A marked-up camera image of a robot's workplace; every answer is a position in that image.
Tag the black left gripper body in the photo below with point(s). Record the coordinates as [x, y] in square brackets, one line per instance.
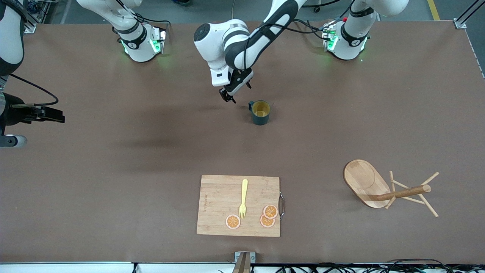
[239, 80]

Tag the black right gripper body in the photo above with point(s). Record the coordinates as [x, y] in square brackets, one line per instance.
[11, 113]

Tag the teal cup with yellow inside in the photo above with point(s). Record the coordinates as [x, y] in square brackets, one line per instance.
[261, 118]

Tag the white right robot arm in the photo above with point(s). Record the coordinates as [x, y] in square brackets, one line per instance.
[140, 41]

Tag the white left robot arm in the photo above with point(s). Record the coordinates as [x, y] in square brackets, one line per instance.
[235, 41]

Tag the wooden mug tree rack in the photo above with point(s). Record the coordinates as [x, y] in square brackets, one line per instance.
[363, 178]

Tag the yellow plastic fork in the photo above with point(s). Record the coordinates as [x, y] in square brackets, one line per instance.
[244, 193]

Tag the bamboo cutting board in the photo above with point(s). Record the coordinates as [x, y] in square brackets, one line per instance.
[219, 197]

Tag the orange slice toy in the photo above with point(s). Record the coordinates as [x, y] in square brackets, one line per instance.
[270, 211]
[265, 223]
[233, 222]

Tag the aluminium frame profile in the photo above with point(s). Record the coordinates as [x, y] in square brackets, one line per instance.
[464, 17]
[34, 22]

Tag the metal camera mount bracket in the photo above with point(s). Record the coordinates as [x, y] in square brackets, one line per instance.
[244, 261]

